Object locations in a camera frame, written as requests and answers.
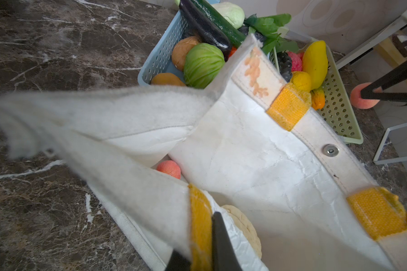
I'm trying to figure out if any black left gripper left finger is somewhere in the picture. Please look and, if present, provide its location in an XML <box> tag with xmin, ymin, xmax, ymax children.
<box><xmin>165</xmin><ymin>250</ymin><xmax>191</xmax><ymax>271</ymax></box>

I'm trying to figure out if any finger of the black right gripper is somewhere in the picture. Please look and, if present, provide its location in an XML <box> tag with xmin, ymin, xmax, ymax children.
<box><xmin>360</xmin><ymin>90</ymin><xmax>407</xmax><ymax>103</ymax></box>
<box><xmin>362</xmin><ymin>61</ymin><xmax>407</xmax><ymax>93</ymax></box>

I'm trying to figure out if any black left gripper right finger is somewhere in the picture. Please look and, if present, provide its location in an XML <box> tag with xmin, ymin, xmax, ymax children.
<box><xmin>212</xmin><ymin>212</ymin><xmax>242</xmax><ymax>271</ymax></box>

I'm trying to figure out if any pink peach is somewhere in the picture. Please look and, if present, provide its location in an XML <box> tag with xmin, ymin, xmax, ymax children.
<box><xmin>350</xmin><ymin>82</ymin><xmax>382</xmax><ymax>110</ymax></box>

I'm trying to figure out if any red apple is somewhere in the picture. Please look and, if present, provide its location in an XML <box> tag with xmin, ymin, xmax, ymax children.
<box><xmin>156</xmin><ymin>160</ymin><xmax>182</xmax><ymax>180</ymax></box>

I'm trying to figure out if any white canvas grocery bag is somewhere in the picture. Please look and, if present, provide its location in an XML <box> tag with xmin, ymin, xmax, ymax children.
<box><xmin>0</xmin><ymin>36</ymin><xmax>407</xmax><ymax>271</ymax></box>

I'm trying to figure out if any dark candy packet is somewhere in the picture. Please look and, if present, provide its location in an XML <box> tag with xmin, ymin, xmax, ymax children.
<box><xmin>391</xmin><ymin>34</ymin><xmax>407</xmax><ymax>57</ymax></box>

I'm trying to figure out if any wooden two tier shelf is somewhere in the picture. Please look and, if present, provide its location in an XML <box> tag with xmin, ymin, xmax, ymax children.
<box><xmin>336</xmin><ymin>10</ymin><xmax>407</xmax><ymax>164</ymax></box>

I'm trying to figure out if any pale green plastic basket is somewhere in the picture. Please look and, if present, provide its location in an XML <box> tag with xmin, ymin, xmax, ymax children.
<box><xmin>268</xmin><ymin>27</ymin><xmax>364</xmax><ymax>145</ymax></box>

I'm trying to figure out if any orange mango fruit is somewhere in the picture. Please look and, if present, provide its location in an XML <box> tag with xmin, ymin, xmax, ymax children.
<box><xmin>310</xmin><ymin>88</ymin><xmax>326</xmax><ymax>110</ymax></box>

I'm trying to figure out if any yellow papaya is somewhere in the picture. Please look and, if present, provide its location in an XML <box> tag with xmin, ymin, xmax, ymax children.
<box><xmin>303</xmin><ymin>41</ymin><xmax>328</xmax><ymax>90</ymax></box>

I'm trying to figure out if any yellow orange citrus fruit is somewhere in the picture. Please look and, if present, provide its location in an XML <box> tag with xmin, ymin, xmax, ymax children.
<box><xmin>291</xmin><ymin>71</ymin><xmax>312</xmax><ymax>93</ymax></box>

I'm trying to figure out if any pink dragon fruit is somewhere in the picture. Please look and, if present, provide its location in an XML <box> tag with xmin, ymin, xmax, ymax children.
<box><xmin>287</xmin><ymin>51</ymin><xmax>303</xmax><ymax>72</ymax></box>

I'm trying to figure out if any dark grape bunch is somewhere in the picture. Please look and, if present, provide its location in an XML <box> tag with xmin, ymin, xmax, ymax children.
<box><xmin>277</xmin><ymin>52</ymin><xmax>292</xmax><ymax>82</ymax></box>

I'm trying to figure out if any green leafy vegetable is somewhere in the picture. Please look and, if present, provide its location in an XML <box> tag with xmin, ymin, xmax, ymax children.
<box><xmin>244</xmin><ymin>13</ymin><xmax>299</xmax><ymax>55</ymax></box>

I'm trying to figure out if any long green cucumber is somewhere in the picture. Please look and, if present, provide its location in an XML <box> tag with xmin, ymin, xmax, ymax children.
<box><xmin>191</xmin><ymin>0</ymin><xmax>246</xmax><ymax>49</ymax></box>

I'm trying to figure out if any red orange pepper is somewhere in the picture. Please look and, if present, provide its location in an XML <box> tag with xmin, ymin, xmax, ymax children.
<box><xmin>228</xmin><ymin>46</ymin><xmax>237</xmax><ymax>58</ymax></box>

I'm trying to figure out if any orange yellow mango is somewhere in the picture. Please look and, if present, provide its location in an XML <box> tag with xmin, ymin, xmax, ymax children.
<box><xmin>150</xmin><ymin>73</ymin><xmax>186</xmax><ymax>86</ymax></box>

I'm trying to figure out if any pale white green squash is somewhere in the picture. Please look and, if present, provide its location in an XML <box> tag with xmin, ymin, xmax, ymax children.
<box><xmin>219</xmin><ymin>2</ymin><xmax>245</xmax><ymax>29</ymax></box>

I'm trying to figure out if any green cabbage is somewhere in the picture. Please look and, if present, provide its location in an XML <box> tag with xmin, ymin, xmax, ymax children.
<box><xmin>183</xmin><ymin>43</ymin><xmax>225</xmax><ymax>89</ymax></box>

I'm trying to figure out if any light blue plastic basket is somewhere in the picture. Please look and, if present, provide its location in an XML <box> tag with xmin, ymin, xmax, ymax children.
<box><xmin>137</xmin><ymin>11</ymin><xmax>194</xmax><ymax>86</ymax></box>

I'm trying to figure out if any brown round potato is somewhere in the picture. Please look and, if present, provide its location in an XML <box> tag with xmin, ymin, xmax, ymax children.
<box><xmin>171</xmin><ymin>36</ymin><xmax>201</xmax><ymax>71</ymax></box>

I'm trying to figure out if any dark purple eggplant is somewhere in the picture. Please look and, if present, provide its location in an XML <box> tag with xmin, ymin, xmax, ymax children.
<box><xmin>179</xmin><ymin>0</ymin><xmax>232</xmax><ymax>61</ymax></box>

